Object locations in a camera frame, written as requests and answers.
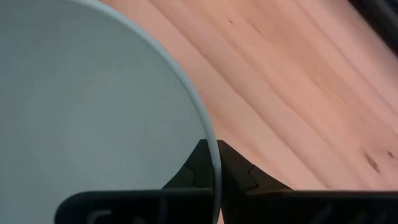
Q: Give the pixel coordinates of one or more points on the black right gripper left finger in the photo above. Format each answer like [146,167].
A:
[140,207]

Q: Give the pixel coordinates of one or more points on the light blue bowl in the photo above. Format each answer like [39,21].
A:
[93,93]

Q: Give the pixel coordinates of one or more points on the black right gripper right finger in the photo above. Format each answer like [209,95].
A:
[280,207]

